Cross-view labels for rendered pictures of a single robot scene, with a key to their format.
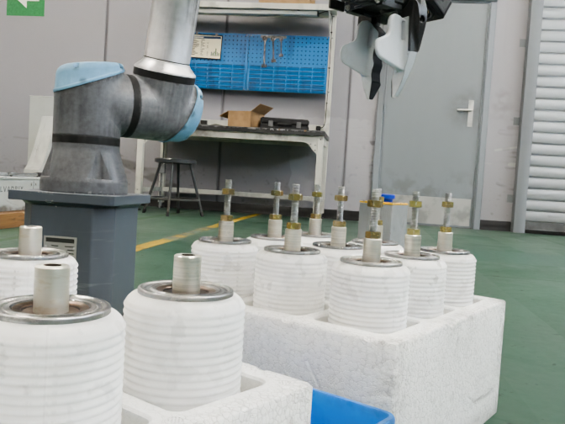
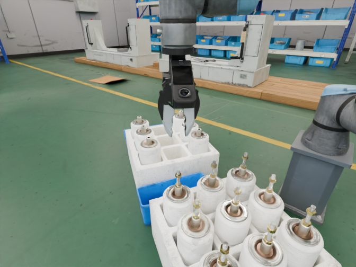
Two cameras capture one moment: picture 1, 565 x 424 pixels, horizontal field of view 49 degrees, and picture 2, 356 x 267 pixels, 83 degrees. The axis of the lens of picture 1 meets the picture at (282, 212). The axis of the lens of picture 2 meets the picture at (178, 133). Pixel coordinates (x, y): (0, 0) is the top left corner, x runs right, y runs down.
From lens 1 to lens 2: 1.17 m
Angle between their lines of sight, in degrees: 116
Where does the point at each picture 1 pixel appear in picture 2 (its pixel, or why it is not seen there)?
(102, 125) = (320, 117)
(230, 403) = (135, 158)
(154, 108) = (347, 118)
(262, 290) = not seen: hidden behind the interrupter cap
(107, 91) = (327, 101)
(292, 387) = (136, 167)
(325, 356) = not seen: hidden behind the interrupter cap
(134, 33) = not seen: outside the picture
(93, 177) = (308, 138)
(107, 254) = (293, 168)
